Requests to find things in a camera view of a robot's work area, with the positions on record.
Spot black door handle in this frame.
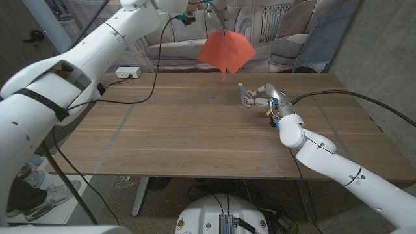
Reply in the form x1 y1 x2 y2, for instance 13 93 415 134
21 29 46 44

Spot printed sofa room backdrop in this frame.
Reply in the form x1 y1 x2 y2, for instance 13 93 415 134
44 0 361 87

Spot white power strip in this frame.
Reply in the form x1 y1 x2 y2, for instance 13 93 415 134
114 66 143 79

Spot grey orange handled scissors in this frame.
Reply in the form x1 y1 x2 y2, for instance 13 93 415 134
227 69 254 109

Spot black power adapter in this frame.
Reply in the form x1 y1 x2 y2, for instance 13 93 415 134
276 216 293 230

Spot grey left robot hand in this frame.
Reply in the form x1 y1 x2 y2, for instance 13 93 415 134
194 0 230 35

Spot white table leg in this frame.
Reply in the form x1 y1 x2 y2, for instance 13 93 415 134
294 179 317 224
131 176 151 217

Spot white floor board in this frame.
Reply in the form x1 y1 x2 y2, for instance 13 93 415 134
6 155 116 226

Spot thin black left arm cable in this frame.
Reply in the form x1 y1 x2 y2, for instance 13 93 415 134
51 14 180 226

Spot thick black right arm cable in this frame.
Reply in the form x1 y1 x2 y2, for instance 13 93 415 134
290 90 416 128

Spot grey white sneaker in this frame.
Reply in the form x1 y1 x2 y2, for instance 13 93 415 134
22 179 82 222
5 169 47 218

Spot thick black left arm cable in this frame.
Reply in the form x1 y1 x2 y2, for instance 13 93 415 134
38 0 111 226

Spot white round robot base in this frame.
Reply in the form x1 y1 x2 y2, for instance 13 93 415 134
174 194 270 234

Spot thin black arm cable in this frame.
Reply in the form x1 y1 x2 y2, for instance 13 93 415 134
51 14 180 226
287 148 321 225

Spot person's dark trouser leg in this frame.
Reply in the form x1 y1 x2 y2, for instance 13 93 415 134
8 177 49 213

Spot grey blue leaning board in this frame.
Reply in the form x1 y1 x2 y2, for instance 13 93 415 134
292 0 361 73

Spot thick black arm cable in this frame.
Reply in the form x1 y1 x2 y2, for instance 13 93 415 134
38 0 111 226
290 90 416 128

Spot red origami paper sheet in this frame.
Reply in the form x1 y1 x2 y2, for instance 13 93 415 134
197 30 257 82

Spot silver box on robot base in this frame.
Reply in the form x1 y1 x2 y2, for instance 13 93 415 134
218 213 235 234

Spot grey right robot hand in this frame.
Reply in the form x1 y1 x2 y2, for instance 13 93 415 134
243 83 297 119

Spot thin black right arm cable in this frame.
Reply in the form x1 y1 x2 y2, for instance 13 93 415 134
287 148 321 225

